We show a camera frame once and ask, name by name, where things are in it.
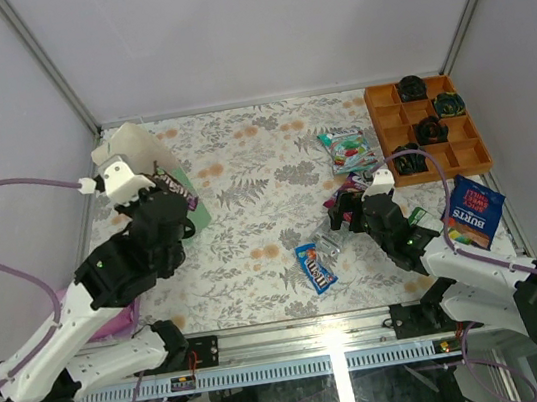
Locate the purple Fox's berries candy bag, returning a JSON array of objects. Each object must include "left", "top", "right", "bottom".
[{"left": 323, "top": 170, "right": 372, "bottom": 209}]

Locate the brown M&M's packet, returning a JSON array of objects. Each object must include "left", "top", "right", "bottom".
[{"left": 152, "top": 169, "right": 199, "bottom": 211}]

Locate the blue M&M's packet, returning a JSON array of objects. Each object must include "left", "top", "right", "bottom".
[{"left": 294, "top": 243, "right": 338, "bottom": 295}]

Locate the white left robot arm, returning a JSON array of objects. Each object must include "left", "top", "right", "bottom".
[{"left": 0, "top": 189, "right": 195, "bottom": 402}]

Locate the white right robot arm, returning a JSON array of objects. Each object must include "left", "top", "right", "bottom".
[{"left": 328, "top": 192, "right": 537, "bottom": 346}]

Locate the green Fox's spring tea bag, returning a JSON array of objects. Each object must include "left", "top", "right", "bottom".
[{"left": 405, "top": 198, "right": 476, "bottom": 256}]

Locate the teal Fox's mint candy bag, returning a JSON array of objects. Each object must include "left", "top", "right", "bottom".
[{"left": 318, "top": 127, "right": 378, "bottom": 175}]

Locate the cream and green paper bag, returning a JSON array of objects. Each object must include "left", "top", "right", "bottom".
[{"left": 91, "top": 122, "right": 211, "bottom": 233}]

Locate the blue Burts crisps bag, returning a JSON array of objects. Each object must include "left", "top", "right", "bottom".
[{"left": 448, "top": 175, "right": 506, "bottom": 250}]

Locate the silver foil snack packet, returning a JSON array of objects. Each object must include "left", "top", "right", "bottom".
[{"left": 309, "top": 218, "right": 351, "bottom": 257}]

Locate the dark rosette bottom left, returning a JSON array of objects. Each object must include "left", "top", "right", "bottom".
[{"left": 392, "top": 142, "right": 429, "bottom": 176}]

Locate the dark rosette centre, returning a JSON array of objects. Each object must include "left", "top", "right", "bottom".
[{"left": 413, "top": 116, "right": 449, "bottom": 146}]

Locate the pink Frozen tissue pack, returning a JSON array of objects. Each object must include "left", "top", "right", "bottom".
[{"left": 54, "top": 283, "right": 139, "bottom": 347}]

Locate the dark rosette top left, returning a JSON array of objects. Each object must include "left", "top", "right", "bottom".
[{"left": 395, "top": 75, "right": 428, "bottom": 103}]

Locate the dark rosette right green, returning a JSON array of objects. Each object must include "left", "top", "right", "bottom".
[{"left": 433, "top": 91, "right": 466, "bottom": 119}]

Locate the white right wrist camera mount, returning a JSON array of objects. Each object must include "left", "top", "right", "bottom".
[{"left": 363, "top": 168, "right": 395, "bottom": 198}]

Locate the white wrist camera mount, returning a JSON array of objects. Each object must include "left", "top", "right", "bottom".
[
  {"left": 363, "top": 168, "right": 395, "bottom": 198},
  {"left": 78, "top": 154, "right": 156, "bottom": 206}
]

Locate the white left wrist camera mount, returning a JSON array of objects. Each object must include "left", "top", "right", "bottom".
[{"left": 78, "top": 154, "right": 156, "bottom": 206}]

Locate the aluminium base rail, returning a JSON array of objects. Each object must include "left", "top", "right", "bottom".
[{"left": 54, "top": 301, "right": 456, "bottom": 400}]

